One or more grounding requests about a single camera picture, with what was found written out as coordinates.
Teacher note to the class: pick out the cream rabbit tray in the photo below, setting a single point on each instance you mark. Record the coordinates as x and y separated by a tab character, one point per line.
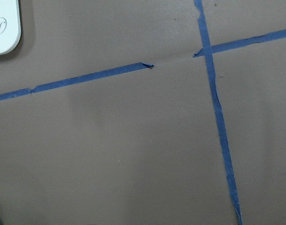
10	25

